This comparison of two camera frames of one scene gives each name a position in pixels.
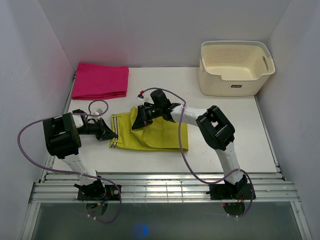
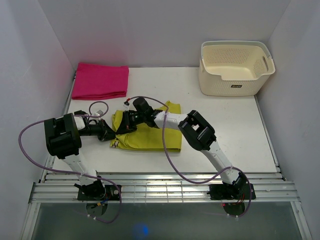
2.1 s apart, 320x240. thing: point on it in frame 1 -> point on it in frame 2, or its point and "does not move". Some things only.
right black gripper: [142, 119] -> [126, 126]
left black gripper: [105, 132] does not move
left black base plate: [111, 193] does not move
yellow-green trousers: [162, 134] does not move
